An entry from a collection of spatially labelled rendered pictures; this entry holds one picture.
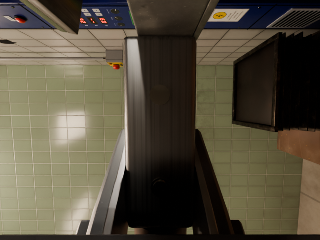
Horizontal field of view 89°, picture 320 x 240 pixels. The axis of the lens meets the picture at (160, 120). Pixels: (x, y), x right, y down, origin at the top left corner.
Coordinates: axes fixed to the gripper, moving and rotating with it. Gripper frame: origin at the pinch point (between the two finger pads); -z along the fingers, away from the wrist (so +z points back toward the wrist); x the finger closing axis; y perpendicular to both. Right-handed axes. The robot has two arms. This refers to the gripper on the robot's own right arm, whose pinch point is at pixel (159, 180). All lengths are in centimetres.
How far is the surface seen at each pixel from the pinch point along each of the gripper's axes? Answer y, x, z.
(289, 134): 47, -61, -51
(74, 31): 0.7, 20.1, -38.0
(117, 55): 24, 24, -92
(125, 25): 4, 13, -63
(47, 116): 75, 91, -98
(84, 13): -1, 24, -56
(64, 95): 61, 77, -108
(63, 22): -1.8, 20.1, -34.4
